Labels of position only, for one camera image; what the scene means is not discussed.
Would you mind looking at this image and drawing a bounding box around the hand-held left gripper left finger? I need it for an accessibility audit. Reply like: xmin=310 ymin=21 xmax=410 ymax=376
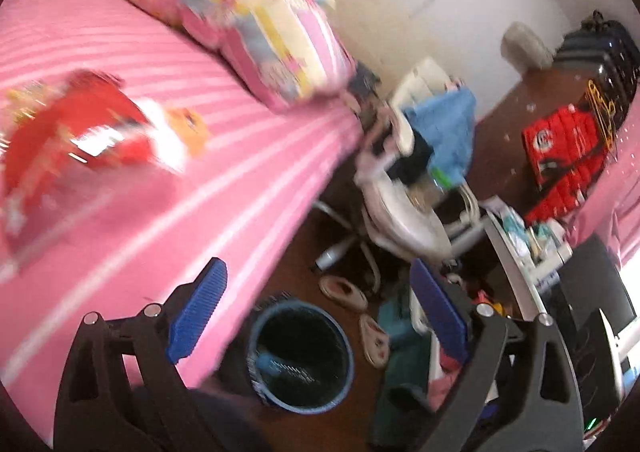
xmin=52 ymin=257 xmax=231 ymax=452

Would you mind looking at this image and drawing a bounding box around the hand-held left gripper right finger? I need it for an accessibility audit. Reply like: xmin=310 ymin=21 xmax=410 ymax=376
xmin=409 ymin=258 xmax=586 ymax=452

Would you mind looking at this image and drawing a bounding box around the blue mesh trash bin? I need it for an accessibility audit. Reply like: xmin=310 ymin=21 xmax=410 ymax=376
xmin=247 ymin=299 xmax=356 ymax=415

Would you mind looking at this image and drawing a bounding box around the red snack packet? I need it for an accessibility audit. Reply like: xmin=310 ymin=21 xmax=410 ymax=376
xmin=0 ymin=70 xmax=188 ymax=257

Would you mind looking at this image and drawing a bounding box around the teal cloth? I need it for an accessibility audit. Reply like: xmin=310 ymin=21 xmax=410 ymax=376
xmin=372 ymin=292 xmax=441 ymax=448

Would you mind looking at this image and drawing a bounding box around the beige slipper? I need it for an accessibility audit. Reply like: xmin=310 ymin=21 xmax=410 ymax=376
xmin=359 ymin=314 xmax=391 ymax=368
xmin=319 ymin=274 xmax=368 ymax=310

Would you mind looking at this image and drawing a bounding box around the white office chair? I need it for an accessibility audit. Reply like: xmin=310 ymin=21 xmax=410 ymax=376
xmin=312 ymin=56 xmax=493 ymax=283

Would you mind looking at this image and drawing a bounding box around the black cloth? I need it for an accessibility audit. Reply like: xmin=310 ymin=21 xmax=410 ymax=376
xmin=390 ymin=142 xmax=436 ymax=183

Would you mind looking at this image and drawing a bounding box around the pink striped bed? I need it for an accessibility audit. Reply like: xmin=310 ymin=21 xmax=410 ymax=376
xmin=0 ymin=0 xmax=363 ymax=383

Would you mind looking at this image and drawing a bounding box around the black monitor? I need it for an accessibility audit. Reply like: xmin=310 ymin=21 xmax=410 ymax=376
xmin=557 ymin=234 xmax=638 ymax=383

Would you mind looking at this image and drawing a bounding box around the red carton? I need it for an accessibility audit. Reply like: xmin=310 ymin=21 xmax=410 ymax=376
xmin=525 ymin=172 xmax=601 ymax=227
xmin=521 ymin=104 xmax=608 ymax=190

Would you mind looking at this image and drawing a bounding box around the blue cloth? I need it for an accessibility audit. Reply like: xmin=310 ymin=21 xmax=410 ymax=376
xmin=402 ymin=86 xmax=477 ymax=190

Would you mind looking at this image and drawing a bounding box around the orange yellow wrapper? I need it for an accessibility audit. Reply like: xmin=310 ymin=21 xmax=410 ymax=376
xmin=167 ymin=104 xmax=210 ymax=157

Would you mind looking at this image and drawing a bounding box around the pink dotted cloth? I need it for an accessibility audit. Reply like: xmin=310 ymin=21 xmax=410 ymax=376
xmin=565 ymin=122 xmax=640 ymax=273

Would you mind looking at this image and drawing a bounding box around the dark patterned cloth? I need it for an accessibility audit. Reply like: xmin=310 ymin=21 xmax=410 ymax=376
xmin=347 ymin=64 xmax=383 ymax=105

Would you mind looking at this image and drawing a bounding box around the yellow clothes hanger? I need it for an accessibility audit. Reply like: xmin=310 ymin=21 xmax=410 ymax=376
xmin=585 ymin=79 xmax=618 ymax=153

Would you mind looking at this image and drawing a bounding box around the white bag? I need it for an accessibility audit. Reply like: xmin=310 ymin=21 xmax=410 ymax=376
xmin=501 ymin=22 xmax=553 ymax=75

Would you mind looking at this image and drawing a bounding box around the folded pastel striped quilt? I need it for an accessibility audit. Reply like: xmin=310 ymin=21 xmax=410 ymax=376
xmin=182 ymin=0 xmax=357 ymax=113

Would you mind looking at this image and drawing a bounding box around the black suitcase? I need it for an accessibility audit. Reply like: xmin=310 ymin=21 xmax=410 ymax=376
xmin=552 ymin=12 xmax=640 ymax=130

